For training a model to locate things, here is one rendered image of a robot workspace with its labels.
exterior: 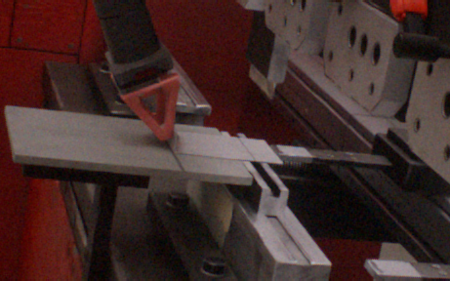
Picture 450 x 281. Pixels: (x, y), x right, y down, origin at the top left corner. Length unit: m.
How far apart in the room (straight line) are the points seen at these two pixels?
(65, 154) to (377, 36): 0.45
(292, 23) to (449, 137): 0.37
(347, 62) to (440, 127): 0.19
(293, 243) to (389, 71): 0.36
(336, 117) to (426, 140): 0.95
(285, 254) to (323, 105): 0.68
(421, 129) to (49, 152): 0.53
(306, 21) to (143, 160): 0.29
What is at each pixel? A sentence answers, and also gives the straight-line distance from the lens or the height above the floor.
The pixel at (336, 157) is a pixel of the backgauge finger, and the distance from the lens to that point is 1.42.
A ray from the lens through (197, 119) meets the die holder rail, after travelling 1.70.
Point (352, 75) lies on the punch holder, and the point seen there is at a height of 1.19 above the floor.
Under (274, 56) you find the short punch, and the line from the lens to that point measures 1.31.
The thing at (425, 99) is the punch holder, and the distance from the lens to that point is 0.84.
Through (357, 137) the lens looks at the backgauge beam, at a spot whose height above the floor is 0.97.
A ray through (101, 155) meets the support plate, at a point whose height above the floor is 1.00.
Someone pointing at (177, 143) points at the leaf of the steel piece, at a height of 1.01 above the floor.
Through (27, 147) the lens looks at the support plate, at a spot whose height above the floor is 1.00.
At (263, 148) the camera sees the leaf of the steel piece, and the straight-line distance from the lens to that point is 1.41.
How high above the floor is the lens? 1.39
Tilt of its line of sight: 14 degrees down
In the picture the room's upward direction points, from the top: 11 degrees clockwise
